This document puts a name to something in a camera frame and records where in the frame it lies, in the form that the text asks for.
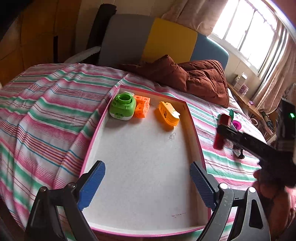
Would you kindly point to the orange building block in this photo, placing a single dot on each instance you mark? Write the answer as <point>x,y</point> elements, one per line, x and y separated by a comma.
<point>142,106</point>

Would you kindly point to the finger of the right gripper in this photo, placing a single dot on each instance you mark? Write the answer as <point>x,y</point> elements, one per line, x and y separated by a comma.
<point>225,120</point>
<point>218,142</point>

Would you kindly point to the magenta perforated cup toy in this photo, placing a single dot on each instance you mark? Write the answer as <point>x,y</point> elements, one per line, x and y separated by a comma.
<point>237,124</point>

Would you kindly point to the orange yellow plastic toy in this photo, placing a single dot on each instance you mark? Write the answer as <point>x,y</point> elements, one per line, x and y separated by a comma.
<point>169,114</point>

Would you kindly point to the rust brown quilted blanket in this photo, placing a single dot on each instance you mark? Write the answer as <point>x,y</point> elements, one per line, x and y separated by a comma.
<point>203,78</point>

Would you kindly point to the pink-rimmed white tray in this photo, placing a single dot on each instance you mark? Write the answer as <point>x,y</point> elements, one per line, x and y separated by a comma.
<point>147,190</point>

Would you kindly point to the teal green spool toy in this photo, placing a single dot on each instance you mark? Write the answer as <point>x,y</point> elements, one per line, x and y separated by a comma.
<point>231,114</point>

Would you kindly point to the white box on table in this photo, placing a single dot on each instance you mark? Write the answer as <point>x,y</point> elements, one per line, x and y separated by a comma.
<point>239,81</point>

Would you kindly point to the grey yellow blue headboard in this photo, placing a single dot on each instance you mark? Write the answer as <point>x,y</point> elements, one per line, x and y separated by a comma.
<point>137,38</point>

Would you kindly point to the beige curtain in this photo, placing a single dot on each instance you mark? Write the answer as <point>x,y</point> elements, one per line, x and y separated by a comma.
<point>282,77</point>

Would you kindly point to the person's right hand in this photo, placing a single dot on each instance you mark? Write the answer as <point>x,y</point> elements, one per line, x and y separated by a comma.
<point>278,204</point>

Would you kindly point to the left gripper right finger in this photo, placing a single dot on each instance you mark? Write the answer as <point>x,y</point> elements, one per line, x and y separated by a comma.
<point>206,185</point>

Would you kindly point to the purple box on table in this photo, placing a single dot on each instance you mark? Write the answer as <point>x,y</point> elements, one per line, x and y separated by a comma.
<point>244,89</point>

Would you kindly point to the wooden bedside table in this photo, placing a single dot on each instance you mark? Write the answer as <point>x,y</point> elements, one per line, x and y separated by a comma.
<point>245,103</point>

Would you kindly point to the striped bed cover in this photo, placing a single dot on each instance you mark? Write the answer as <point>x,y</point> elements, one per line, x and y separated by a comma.
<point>49,114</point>

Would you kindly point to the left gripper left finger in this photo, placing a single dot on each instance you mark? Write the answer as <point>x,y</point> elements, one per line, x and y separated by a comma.
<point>88,184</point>

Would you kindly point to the window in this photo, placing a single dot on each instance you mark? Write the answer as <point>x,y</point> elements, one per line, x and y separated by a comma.
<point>247,28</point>

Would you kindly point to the green round toy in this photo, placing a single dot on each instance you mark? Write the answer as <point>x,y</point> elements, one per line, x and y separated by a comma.
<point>123,106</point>

